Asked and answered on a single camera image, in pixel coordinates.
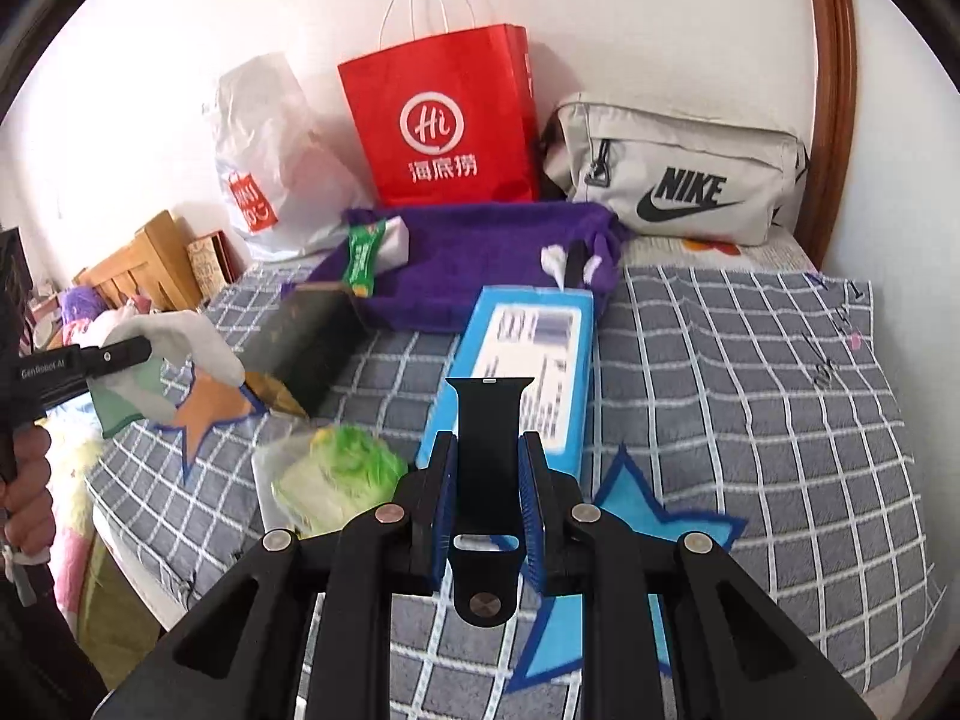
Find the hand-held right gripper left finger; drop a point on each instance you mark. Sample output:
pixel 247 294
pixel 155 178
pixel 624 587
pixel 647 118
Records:
pixel 442 510

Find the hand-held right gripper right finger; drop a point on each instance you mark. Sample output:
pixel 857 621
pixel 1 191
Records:
pixel 534 517

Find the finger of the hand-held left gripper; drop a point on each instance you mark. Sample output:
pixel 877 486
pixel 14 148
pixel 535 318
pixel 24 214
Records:
pixel 120 354

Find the green wet wipe packet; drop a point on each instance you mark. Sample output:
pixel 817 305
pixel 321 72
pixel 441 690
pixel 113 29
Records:
pixel 274 465

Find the purple fabric tray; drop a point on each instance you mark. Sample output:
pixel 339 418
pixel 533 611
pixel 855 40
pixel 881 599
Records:
pixel 480 255

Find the green wipes packet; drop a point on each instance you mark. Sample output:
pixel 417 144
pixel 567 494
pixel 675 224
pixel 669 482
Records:
pixel 364 255

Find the person's left hand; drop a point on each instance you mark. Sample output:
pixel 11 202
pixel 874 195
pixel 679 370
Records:
pixel 30 495

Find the purple plush toy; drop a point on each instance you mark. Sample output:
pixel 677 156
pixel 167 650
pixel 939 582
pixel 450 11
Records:
pixel 90 306

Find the wooden headboard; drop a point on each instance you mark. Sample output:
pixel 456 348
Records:
pixel 150 262

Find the patterned book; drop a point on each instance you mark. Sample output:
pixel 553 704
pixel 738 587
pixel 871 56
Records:
pixel 214 264

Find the blue tissue pack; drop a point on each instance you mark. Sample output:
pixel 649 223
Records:
pixel 525 360

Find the dark green tin box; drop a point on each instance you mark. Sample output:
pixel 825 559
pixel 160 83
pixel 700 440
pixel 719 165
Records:
pixel 300 345

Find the grey checked blanket with stars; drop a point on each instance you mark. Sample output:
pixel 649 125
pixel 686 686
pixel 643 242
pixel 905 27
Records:
pixel 750 427

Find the white plastic bag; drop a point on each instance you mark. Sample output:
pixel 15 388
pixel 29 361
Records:
pixel 277 157

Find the grey waist bag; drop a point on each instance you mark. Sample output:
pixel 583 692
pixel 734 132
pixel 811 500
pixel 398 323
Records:
pixel 675 172

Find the red paper bag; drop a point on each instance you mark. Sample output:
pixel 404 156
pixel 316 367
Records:
pixel 442 120

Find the brown wooden door frame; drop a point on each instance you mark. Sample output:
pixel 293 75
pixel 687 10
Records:
pixel 829 90

